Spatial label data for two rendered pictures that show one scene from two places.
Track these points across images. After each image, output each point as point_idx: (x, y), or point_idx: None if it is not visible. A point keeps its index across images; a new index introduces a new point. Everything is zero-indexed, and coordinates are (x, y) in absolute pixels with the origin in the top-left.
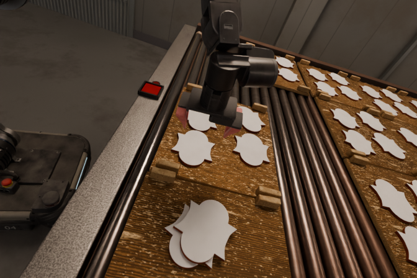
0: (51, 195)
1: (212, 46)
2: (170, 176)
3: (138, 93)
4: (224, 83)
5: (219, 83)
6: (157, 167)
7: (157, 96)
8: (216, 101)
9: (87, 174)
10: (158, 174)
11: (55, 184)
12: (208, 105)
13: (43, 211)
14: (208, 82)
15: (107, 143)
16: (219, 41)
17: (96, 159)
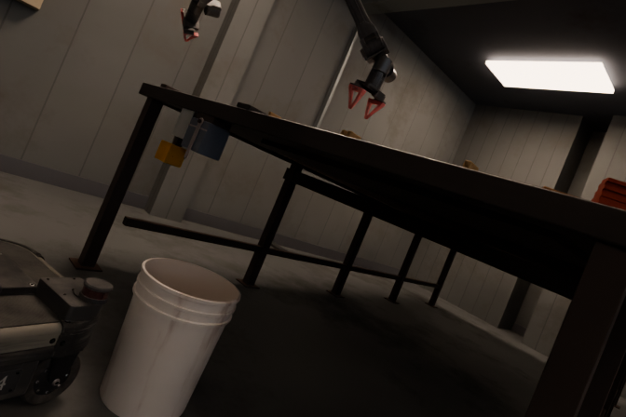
0: (98, 281)
1: (372, 54)
2: (360, 137)
3: (250, 108)
4: (388, 70)
5: (387, 69)
6: (345, 135)
7: (265, 114)
8: (382, 81)
9: (321, 129)
10: (354, 134)
11: (67, 281)
12: (377, 84)
13: (86, 316)
14: (381, 69)
15: (297, 123)
16: (387, 47)
17: (310, 127)
